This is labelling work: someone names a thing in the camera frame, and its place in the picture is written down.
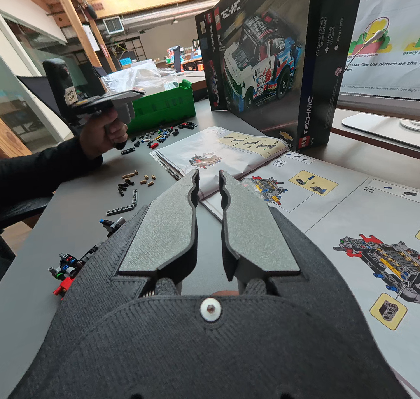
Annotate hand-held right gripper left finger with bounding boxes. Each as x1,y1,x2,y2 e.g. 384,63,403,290
118,169,201,287

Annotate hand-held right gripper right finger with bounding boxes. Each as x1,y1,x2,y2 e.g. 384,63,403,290
219,170,301,283

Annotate scatter of small lego pins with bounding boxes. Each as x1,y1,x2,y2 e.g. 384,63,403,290
131,127,179,150

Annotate person's left forearm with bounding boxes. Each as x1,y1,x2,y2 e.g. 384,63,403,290
0,136,104,209

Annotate grey L-shaped lego beam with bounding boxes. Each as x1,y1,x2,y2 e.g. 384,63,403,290
106,189,138,216

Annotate small black blue lego assembly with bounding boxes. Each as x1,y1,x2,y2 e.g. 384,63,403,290
99,217,127,237

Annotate cluster of tan lego pins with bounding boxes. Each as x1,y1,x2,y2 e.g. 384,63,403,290
122,171,156,187

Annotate multicolour lego assembly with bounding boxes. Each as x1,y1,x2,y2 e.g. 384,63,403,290
47,241,102,296

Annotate folded lego instruction booklet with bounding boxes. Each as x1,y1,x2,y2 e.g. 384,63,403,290
150,127,289,200

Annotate large black lego set box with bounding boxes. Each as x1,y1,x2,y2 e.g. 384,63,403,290
213,0,365,151

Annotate person's left hand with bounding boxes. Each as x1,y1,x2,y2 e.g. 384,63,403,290
80,109,129,160

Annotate clear plastic bags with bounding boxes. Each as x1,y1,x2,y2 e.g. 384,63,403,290
102,59,179,92

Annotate green plastic bin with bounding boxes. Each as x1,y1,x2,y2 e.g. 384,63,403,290
126,79,196,134

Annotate white paper sheet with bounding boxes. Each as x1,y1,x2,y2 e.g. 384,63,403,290
82,25,100,52

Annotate distant cluttered worktables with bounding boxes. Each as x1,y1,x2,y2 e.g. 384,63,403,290
164,41,204,71

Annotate large open instruction manual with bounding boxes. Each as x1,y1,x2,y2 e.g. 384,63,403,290
200,151,420,396

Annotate white desk mat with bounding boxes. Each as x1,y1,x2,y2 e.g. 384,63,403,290
342,113,420,150

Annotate computer monitor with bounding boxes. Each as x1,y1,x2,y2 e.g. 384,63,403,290
338,0,420,110

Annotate small white microphone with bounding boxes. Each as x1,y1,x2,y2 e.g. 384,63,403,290
361,29,385,49

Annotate wooden support post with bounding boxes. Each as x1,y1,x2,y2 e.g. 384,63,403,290
49,0,117,72

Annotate wall air conditioner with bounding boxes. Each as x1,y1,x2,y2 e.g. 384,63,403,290
103,16,125,35

